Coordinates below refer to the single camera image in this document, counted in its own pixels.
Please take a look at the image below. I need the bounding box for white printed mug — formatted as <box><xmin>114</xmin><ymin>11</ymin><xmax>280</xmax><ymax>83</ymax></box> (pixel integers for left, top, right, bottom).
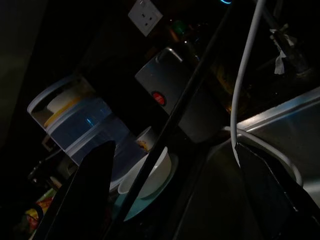
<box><xmin>135</xmin><ymin>125</ymin><xmax>161</xmax><ymax>154</ymax></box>

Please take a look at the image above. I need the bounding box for grey water filter canister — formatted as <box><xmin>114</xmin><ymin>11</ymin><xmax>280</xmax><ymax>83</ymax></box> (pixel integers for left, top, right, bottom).
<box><xmin>134</xmin><ymin>46</ymin><xmax>227</xmax><ymax>144</ymax></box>

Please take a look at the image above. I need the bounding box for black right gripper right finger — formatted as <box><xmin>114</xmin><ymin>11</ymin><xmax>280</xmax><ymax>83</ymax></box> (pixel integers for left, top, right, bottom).
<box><xmin>234</xmin><ymin>142</ymin><xmax>320</xmax><ymax>240</ymax></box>

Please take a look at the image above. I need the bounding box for white tape strip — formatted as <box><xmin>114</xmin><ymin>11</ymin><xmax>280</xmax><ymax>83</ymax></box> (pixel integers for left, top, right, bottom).
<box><xmin>269</xmin><ymin>23</ymin><xmax>298</xmax><ymax>75</ymax></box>

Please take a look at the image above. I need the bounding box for teal plate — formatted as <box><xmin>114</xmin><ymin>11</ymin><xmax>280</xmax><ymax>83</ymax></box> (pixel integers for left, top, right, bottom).
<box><xmin>109</xmin><ymin>152</ymin><xmax>180</xmax><ymax>223</ymax></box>

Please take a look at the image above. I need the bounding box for white flexible hose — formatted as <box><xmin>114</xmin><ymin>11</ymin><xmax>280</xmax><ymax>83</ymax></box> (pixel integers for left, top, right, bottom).
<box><xmin>221</xmin><ymin>0</ymin><xmax>305</xmax><ymax>188</ymax></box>

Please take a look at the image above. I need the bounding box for stainless steel sink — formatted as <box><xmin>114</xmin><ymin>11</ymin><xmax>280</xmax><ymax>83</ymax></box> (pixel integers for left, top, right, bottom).
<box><xmin>172</xmin><ymin>86</ymin><xmax>320</xmax><ymax>240</ymax></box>

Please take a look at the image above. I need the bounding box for colourful snack packet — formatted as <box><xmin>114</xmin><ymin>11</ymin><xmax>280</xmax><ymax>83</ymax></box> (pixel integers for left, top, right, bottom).
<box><xmin>13</xmin><ymin>187</ymin><xmax>59</xmax><ymax>237</ymax></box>

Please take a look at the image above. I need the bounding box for white wall socket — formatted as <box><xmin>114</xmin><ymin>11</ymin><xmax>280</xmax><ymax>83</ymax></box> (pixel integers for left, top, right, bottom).
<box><xmin>127</xmin><ymin>0</ymin><xmax>164</xmax><ymax>37</ymax></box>

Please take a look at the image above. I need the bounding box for white bowl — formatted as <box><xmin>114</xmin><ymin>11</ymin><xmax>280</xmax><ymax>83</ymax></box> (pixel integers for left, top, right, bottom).
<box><xmin>117</xmin><ymin>146</ymin><xmax>174</xmax><ymax>200</ymax></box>

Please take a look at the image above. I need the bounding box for translucent tiered storage container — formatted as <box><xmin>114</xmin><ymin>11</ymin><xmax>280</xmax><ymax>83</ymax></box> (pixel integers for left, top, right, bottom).
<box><xmin>26</xmin><ymin>74</ymin><xmax>149</xmax><ymax>192</ymax></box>

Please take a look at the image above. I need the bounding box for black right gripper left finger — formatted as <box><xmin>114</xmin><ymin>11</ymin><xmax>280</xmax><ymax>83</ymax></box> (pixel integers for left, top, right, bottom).
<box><xmin>31</xmin><ymin>139</ymin><xmax>117</xmax><ymax>240</ymax></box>

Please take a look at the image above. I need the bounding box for oil bottle green cap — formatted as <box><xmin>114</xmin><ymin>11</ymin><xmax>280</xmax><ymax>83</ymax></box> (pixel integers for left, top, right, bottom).
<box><xmin>167</xmin><ymin>19</ymin><xmax>253</xmax><ymax>116</ymax></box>

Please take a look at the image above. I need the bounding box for black chopstick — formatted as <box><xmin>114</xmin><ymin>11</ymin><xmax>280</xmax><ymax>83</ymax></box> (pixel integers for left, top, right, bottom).
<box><xmin>101</xmin><ymin>0</ymin><xmax>238</xmax><ymax>240</ymax></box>

